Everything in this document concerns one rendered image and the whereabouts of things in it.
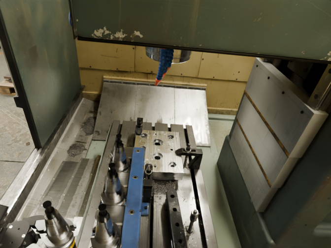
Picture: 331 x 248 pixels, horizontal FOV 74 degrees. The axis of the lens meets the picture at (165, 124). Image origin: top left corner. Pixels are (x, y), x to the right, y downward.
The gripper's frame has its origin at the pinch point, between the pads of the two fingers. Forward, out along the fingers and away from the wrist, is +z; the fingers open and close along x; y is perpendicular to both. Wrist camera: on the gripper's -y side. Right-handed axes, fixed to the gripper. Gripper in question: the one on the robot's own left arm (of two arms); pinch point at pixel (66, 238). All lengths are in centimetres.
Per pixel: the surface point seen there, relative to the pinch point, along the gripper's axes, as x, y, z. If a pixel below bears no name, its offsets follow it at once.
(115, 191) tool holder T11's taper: -9.1, -5.3, 9.8
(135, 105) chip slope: -130, 45, 5
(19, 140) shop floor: -162, 120, -124
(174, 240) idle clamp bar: -11.1, 23.9, 27.8
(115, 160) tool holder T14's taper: -20.0, -4.6, 8.0
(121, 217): -4.2, -1.6, 11.8
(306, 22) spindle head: -18, -45, 46
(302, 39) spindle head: -18, -42, 46
